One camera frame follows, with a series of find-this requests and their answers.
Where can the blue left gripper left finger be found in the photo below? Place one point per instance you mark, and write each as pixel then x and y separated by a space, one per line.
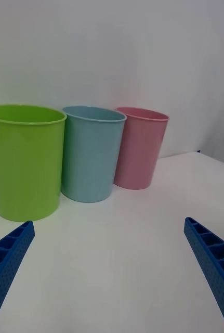
pixel 5 270

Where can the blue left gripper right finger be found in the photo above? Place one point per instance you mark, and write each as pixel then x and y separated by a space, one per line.
pixel 215 260

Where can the green plastic bin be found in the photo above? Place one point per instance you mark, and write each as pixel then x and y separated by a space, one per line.
pixel 26 166

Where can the pale blue plastic bin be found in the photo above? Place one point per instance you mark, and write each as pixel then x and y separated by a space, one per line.
pixel 91 158

